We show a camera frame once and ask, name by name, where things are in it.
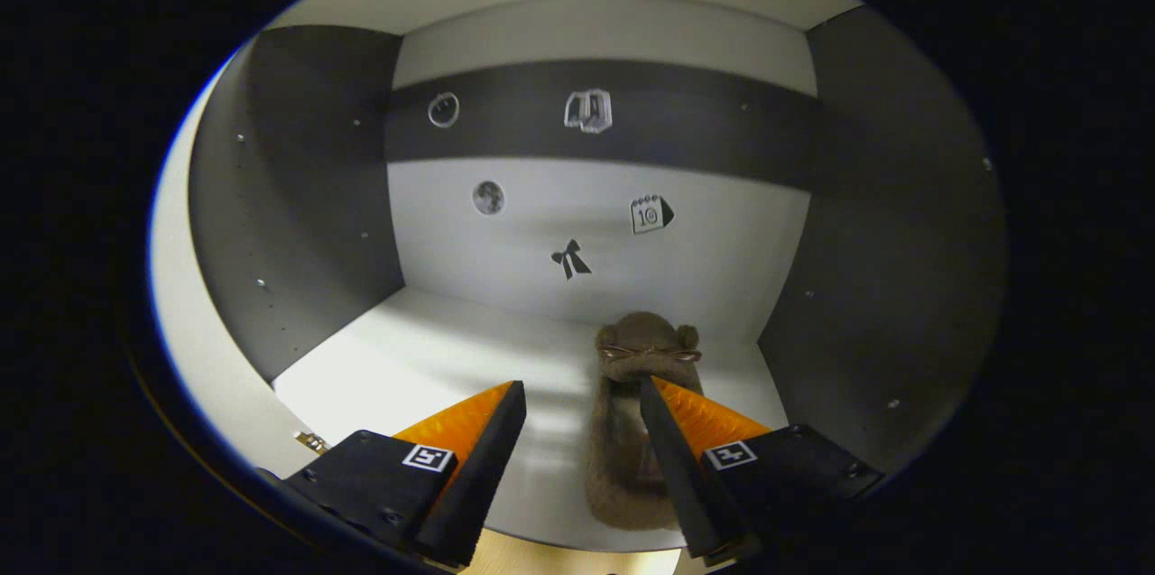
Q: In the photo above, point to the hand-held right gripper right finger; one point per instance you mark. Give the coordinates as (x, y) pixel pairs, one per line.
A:
(681, 476)

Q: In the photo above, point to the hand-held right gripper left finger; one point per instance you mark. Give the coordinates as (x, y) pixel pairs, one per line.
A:
(478, 467)

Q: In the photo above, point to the brown fuzzy shoe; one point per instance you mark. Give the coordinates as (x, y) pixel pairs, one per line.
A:
(623, 458)

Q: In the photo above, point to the grey shoe cabinet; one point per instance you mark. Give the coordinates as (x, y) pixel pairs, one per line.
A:
(586, 214)

